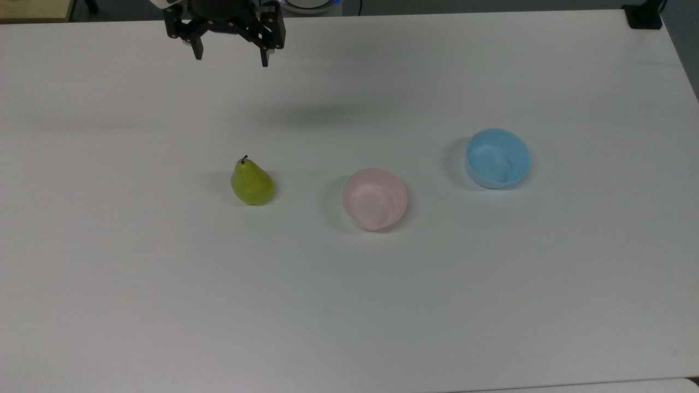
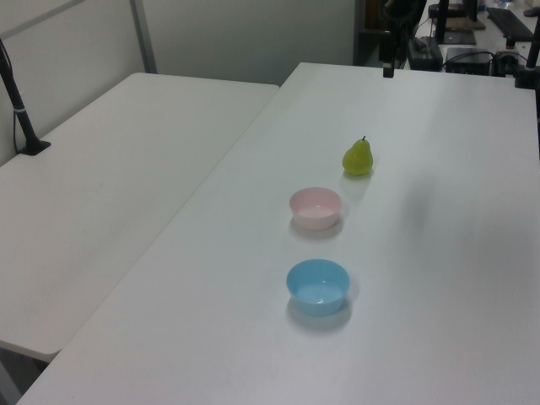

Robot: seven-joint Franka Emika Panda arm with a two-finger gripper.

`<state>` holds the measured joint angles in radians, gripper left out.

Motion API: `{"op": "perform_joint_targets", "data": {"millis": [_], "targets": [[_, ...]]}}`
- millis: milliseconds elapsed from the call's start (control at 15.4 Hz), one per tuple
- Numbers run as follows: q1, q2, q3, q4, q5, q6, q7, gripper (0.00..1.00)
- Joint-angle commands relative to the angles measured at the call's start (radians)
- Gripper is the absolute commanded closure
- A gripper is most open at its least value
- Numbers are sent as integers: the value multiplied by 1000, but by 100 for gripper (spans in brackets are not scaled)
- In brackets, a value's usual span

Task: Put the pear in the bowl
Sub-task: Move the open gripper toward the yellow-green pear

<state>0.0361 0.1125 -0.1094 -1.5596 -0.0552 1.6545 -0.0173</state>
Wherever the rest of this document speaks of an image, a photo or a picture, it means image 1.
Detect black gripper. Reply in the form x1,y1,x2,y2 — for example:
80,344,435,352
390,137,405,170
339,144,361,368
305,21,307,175
163,0,286,68

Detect green pear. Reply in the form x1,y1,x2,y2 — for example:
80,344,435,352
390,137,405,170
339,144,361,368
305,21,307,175
230,155,275,206

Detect pink plastic bowl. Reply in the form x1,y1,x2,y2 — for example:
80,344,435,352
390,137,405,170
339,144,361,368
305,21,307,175
342,168,408,232

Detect blue plastic bowl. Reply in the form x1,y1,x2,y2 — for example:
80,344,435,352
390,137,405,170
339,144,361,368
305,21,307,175
465,128,531,190

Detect wooden cabinet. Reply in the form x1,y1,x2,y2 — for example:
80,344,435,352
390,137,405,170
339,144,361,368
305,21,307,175
0,0,76,23

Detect black table clamp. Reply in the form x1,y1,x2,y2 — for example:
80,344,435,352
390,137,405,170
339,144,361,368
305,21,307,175
621,0,668,30

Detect white adjacent table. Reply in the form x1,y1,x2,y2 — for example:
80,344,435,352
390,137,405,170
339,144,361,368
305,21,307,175
448,378,699,393

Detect white robot base with blue ring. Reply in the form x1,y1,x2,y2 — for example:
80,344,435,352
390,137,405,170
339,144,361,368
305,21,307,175
280,0,343,15

